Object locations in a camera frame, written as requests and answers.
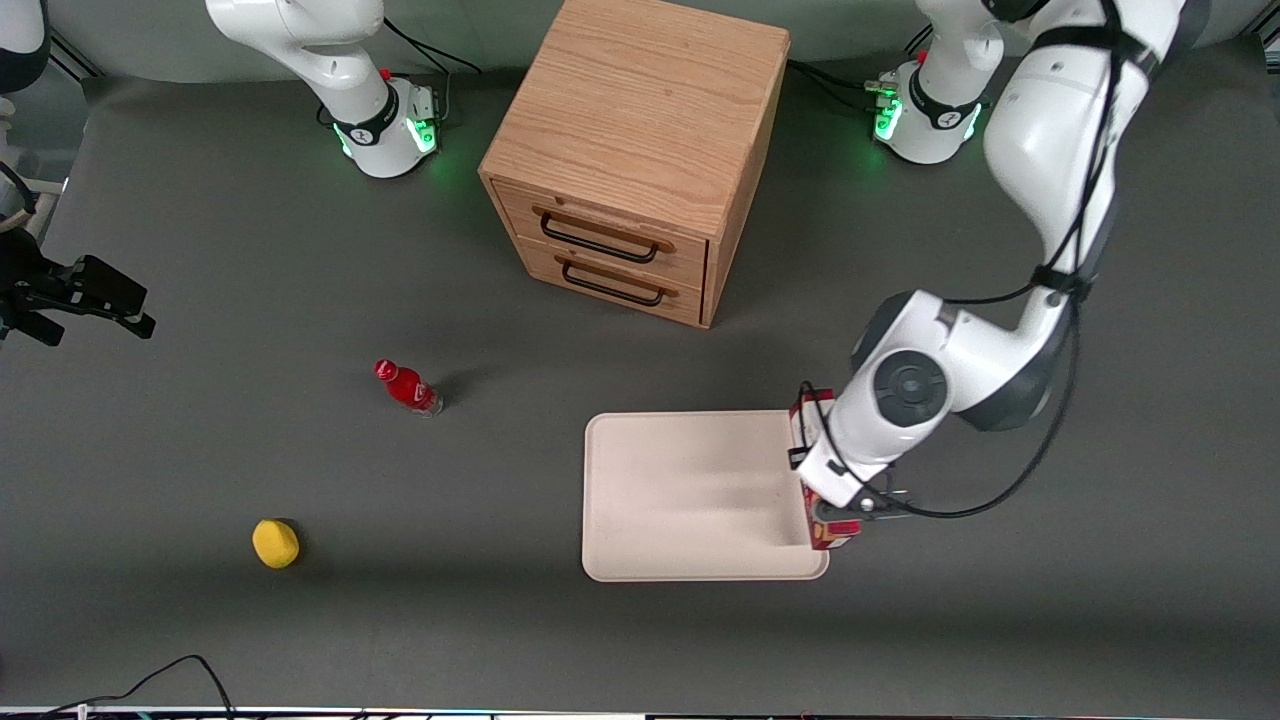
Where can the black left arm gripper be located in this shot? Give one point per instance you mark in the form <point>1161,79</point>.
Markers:
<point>838,511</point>

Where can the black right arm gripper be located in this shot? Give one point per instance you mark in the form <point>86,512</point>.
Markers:
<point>22,272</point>

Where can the red cookie box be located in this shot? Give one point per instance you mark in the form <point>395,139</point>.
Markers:
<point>828,538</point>

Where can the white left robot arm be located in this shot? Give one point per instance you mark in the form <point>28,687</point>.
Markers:
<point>1050,130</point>

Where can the beige rectangular tray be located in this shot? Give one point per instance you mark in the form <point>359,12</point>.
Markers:
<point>680,500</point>

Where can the wooden drawer front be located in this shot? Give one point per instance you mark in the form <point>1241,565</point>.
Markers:
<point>600,220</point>
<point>610,275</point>

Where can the yellow lemon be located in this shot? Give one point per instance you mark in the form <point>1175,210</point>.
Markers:
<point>275,544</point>

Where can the red soda bottle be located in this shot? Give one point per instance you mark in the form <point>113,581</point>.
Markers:
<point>405,385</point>

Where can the wooden two-drawer cabinet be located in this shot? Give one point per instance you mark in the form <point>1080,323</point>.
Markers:
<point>640,100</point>

